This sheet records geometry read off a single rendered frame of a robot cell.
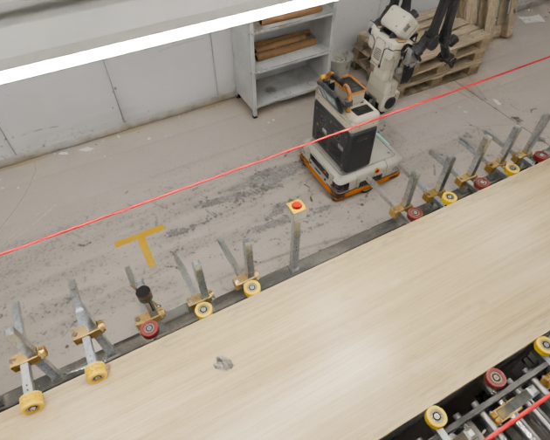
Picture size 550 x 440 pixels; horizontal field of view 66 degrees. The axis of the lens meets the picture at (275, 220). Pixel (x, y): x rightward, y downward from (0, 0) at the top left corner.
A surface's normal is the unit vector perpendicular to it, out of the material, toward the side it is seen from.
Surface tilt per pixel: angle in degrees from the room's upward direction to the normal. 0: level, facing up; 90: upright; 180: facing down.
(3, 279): 0
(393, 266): 0
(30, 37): 61
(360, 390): 0
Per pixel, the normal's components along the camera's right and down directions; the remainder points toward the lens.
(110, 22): 0.41, 0.27
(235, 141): 0.00, -0.65
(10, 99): 0.47, 0.67
